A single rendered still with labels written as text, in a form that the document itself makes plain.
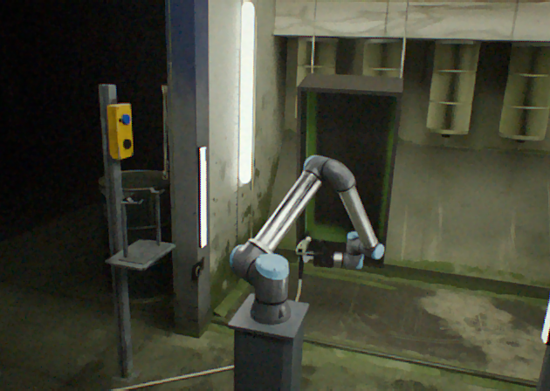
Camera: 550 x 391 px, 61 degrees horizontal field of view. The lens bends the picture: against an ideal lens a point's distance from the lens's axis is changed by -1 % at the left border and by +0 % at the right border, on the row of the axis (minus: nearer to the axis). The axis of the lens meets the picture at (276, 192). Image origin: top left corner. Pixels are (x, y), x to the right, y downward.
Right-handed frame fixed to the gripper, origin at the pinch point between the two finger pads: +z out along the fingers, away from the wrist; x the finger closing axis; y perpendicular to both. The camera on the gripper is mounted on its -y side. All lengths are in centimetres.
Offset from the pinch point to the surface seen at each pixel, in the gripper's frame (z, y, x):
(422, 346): -81, 58, 29
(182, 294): 75, 37, 8
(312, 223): 0, -9, 75
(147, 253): 74, 0, -51
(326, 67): 0, -136, 118
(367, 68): -33, -135, 112
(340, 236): -23, -2, 74
